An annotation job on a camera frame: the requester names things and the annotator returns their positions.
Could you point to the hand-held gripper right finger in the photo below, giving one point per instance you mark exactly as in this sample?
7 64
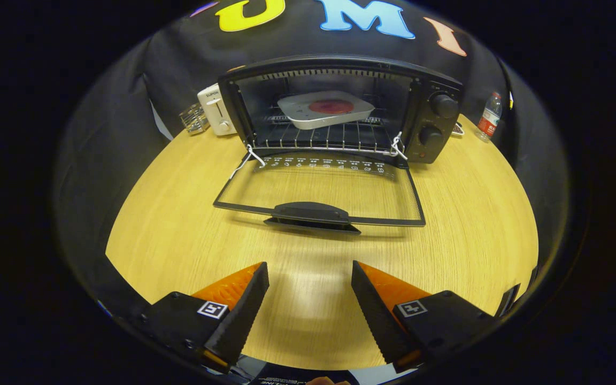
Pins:
375 315

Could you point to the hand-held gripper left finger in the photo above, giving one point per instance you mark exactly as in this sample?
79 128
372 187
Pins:
241 315

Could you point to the black toaster oven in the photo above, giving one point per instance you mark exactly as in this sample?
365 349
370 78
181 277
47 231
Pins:
439 120

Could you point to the white toaster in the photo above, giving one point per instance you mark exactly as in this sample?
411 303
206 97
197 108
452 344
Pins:
217 115

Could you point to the black office chair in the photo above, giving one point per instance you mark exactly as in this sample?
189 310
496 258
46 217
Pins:
507 302

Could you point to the red label water bottle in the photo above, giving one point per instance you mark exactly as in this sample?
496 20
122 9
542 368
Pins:
490 120

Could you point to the white square plate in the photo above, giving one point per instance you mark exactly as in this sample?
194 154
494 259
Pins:
308 120

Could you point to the pink ham slice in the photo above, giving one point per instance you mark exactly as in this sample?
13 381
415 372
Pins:
332 106

